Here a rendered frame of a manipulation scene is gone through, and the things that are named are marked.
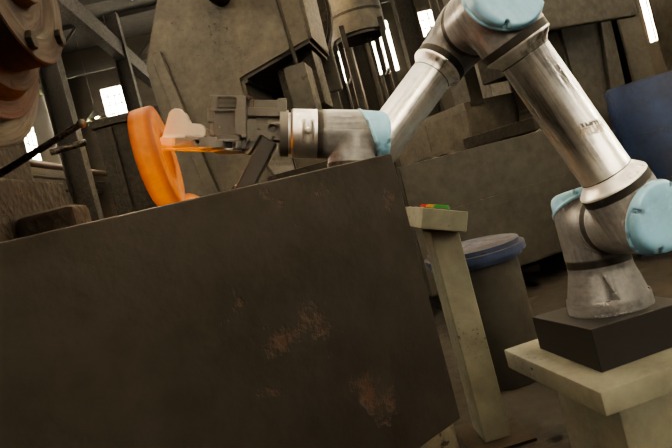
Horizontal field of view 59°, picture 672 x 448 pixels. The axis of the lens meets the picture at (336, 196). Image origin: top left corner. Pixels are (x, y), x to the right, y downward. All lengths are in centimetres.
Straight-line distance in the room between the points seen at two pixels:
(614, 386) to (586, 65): 363
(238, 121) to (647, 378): 75
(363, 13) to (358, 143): 884
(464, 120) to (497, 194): 162
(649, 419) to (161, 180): 89
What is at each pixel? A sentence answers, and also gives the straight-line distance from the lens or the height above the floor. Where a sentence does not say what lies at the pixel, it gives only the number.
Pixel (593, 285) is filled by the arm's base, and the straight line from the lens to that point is 117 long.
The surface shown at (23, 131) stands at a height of 91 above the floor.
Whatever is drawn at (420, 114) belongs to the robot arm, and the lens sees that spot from 106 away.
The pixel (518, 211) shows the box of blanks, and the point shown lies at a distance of 310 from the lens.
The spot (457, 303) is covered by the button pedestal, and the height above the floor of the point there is 36.
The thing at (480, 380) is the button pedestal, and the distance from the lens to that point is 158.
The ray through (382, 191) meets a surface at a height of 70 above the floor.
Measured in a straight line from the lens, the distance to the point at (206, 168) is 357.
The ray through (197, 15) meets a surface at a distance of 372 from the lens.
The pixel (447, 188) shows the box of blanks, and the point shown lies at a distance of 289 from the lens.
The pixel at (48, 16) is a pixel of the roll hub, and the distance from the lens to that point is 101.
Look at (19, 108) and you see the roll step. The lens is 96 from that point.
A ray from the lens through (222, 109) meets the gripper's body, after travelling 89.
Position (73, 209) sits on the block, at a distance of 108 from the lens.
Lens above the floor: 71
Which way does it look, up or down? 1 degrees down
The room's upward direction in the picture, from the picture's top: 15 degrees counter-clockwise
